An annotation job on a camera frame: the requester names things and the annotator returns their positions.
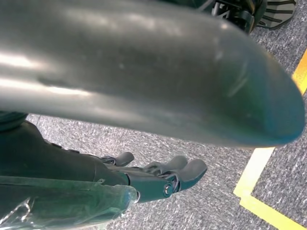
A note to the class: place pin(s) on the right robot arm sleeve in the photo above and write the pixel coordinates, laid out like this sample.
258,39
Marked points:
10,122

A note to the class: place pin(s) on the black robot foot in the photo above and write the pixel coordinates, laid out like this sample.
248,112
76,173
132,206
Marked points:
275,14

